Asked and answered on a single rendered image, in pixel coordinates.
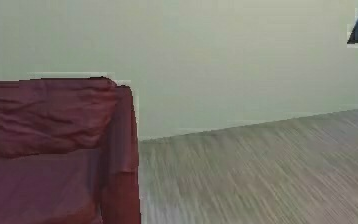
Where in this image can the dark red sofa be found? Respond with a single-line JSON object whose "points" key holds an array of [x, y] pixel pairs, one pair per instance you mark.
{"points": [[53, 150]]}

